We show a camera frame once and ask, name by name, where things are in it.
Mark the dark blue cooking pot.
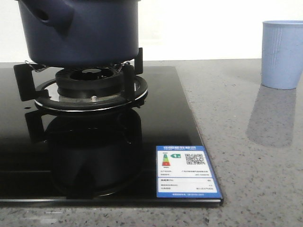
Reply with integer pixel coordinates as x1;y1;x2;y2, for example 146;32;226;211
18;0;139;68

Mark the black pot support grate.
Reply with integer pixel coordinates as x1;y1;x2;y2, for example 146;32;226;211
14;48;148;113

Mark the light blue ribbed cup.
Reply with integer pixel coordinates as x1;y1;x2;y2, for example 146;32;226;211
261;20;303;90

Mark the black glass gas stove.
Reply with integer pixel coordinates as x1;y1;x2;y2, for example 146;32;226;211
0;66;223;207

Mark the black burner head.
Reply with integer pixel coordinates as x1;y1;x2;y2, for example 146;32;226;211
55;68;124;98

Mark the blue energy label sticker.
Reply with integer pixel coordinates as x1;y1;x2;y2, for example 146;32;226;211
156;145;223;201

